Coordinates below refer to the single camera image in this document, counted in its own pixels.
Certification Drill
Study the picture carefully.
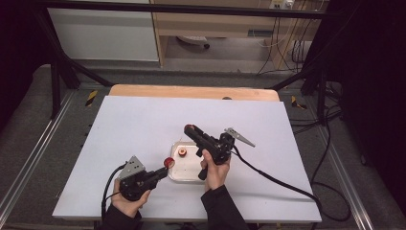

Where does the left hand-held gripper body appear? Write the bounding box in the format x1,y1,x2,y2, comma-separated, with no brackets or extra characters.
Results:
118,155,158,202

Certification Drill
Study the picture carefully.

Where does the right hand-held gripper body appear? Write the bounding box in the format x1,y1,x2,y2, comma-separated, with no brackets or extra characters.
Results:
194,127,257,181

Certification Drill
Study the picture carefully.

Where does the white rectangular tray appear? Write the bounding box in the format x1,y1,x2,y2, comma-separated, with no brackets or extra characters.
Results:
168,141,209,183

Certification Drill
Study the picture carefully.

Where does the person's left hand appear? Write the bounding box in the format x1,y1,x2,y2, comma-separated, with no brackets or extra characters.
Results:
110,178,151,219

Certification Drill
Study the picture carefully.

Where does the person's right hand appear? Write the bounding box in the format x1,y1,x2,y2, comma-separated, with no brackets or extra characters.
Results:
200,149,232,192

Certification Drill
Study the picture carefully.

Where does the yellow black striped tape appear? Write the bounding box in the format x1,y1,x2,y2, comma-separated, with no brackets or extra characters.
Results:
290,95,308,110
84,89,99,107

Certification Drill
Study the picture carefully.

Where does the office chair base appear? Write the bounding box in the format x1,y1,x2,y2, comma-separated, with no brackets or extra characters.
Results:
176,35,211,50

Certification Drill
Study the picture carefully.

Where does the light wooden desk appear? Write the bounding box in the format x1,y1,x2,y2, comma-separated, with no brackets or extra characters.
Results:
149,0,324,69

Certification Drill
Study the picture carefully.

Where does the black metal stand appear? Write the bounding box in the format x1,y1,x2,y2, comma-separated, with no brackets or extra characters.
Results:
34,12,114,120
271,60,331,127

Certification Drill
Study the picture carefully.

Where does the white cabinet panel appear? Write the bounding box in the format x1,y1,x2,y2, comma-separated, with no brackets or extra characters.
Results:
47,8,160,62

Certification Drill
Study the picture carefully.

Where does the white power strip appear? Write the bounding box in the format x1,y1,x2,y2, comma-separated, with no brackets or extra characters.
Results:
269,0,295,10

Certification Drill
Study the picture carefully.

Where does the black curtain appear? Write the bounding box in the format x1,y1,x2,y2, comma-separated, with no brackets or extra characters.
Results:
325,0,406,205
0,0,54,128

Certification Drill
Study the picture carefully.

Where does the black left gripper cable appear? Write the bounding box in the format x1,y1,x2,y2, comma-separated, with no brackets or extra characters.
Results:
101,162,128,223

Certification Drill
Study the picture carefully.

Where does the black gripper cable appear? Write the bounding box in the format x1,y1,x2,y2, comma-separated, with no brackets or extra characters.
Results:
232,104,352,223
101,162,128,223

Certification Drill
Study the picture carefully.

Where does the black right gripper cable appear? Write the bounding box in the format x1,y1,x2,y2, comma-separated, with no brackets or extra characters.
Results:
232,104,352,223

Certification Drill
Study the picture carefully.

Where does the aluminium floor rail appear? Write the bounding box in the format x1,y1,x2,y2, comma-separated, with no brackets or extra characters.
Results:
0,91,78,210
317,126,375,230

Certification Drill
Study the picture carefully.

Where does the bundle of hanging cables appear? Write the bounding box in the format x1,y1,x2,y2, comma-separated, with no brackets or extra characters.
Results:
257,15,309,77

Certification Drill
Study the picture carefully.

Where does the black metal frame bar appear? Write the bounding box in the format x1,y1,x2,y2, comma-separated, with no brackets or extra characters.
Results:
32,0,330,19

